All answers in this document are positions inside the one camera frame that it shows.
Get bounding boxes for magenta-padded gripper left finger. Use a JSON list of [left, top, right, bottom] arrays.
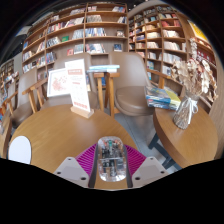
[[53, 143, 100, 189]]

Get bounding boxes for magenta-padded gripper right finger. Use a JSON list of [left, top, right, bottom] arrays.
[[123, 143, 170, 189]]

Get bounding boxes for transparent computer mouse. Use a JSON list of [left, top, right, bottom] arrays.
[[96, 135, 128, 183]]

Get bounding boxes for white mouse pad red rest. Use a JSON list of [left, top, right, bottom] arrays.
[[7, 135, 33, 165]]

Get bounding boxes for round wooden side table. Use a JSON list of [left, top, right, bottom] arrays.
[[148, 104, 219, 169], [0, 114, 13, 159]]

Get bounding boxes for glass vase with beige flowers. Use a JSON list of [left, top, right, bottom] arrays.
[[170, 37, 219, 130]]

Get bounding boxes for beige armchair wooden arms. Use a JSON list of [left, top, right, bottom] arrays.
[[22, 53, 113, 118], [0, 68, 38, 129], [104, 51, 169, 118]]

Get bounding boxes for stack of colourful books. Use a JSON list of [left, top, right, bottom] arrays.
[[144, 85, 182, 111]]

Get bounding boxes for white sign on wooden base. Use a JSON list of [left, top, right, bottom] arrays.
[[64, 58, 95, 119]]

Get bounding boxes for white framed floral picture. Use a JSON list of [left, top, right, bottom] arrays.
[[46, 67, 70, 98]]

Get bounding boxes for light blue book stack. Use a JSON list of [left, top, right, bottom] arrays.
[[87, 64, 121, 74]]

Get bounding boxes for distant wooden bookshelf unit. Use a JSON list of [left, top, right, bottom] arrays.
[[0, 58, 16, 84]]

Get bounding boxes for tall wooden bookshelf yellow poster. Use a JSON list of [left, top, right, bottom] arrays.
[[127, 4, 224, 111]]

